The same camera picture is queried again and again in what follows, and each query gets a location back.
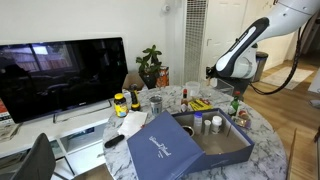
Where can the small red round item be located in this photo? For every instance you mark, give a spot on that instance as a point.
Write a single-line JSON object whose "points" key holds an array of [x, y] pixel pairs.
{"points": [[243, 113]]}

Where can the metal tumbler cup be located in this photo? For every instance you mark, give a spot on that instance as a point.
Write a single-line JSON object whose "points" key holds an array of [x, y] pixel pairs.
{"points": [[156, 106]]}

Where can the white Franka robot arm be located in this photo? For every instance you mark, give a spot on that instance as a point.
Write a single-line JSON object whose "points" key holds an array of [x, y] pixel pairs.
{"points": [[246, 40]]}

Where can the wide white jar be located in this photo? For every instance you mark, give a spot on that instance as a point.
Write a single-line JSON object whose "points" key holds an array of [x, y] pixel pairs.
{"points": [[216, 125]]}

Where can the yellow printed packet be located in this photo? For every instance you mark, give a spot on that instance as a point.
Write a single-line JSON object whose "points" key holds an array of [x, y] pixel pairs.
{"points": [[200, 106]]}

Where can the small red wrapper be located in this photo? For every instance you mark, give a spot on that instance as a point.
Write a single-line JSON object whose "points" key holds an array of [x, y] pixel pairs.
{"points": [[204, 101]]}

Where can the red and white box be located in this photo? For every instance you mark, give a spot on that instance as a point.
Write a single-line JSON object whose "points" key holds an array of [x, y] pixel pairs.
{"points": [[4, 111]]}

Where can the grey trash can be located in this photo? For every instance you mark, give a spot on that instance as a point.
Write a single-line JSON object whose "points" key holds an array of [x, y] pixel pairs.
{"points": [[261, 66]]}

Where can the black chair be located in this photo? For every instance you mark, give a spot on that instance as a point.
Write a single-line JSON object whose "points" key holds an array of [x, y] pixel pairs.
{"points": [[35, 160]]}

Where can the tan snack packet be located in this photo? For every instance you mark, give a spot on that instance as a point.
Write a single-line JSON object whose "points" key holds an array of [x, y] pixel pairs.
{"points": [[242, 122]]}

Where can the blue cardboard shoe box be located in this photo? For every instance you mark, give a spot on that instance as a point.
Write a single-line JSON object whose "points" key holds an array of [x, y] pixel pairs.
{"points": [[166, 150]]}

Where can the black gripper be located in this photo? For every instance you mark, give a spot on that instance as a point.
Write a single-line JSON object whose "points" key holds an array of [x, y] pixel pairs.
{"points": [[211, 72]]}

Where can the clear plastic cup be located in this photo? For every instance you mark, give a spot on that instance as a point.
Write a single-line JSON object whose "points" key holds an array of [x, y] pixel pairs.
{"points": [[193, 89]]}

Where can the white bottle with blue cap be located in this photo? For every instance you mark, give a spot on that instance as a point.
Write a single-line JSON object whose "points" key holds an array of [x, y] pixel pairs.
{"points": [[198, 123]]}

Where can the black flat screen television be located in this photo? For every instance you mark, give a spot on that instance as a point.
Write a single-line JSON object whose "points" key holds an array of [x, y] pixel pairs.
{"points": [[63, 76]]}

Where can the small slim white bottle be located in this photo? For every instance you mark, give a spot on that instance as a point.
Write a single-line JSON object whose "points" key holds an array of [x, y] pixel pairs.
{"points": [[207, 127]]}

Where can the round white thermostat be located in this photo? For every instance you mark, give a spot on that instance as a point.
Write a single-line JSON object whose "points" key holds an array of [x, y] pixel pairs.
{"points": [[166, 8]]}

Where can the white paper napkin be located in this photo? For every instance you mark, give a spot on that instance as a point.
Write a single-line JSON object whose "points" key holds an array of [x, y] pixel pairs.
{"points": [[133, 123]]}

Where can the green bottle with red cap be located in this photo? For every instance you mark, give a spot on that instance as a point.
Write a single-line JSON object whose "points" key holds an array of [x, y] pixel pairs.
{"points": [[234, 105]]}

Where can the white wall grille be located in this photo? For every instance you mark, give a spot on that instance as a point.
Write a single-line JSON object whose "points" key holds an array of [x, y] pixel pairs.
{"points": [[195, 40]]}

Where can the round tin can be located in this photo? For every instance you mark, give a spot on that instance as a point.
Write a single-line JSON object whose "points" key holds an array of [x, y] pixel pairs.
{"points": [[188, 130]]}

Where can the white door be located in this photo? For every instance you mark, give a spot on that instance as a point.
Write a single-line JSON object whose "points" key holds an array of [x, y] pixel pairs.
{"points": [[220, 26]]}

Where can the red capped hot sauce bottle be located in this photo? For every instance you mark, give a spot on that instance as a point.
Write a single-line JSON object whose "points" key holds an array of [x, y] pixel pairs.
{"points": [[184, 99]]}

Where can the green potted plant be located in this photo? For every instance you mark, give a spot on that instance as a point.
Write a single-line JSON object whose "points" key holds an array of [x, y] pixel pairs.
{"points": [[150, 66]]}

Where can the black remote control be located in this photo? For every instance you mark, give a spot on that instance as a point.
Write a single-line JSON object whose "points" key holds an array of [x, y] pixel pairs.
{"points": [[114, 141]]}

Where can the yellow vitamin bottle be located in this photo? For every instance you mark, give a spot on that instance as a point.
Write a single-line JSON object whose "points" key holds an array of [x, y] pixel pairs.
{"points": [[120, 106]]}

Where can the yellow and black bottle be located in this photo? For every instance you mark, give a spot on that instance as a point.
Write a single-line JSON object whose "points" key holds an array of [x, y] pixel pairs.
{"points": [[135, 100]]}

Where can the white television stand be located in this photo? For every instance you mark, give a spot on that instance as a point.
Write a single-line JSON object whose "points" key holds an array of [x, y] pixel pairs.
{"points": [[76, 140]]}

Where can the patterned floor rug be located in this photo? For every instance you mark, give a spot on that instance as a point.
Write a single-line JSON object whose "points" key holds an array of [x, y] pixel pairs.
{"points": [[286, 77]]}

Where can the brown paper bag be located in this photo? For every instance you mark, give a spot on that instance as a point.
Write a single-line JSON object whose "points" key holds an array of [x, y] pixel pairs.
{"points": [[133, 81]]}

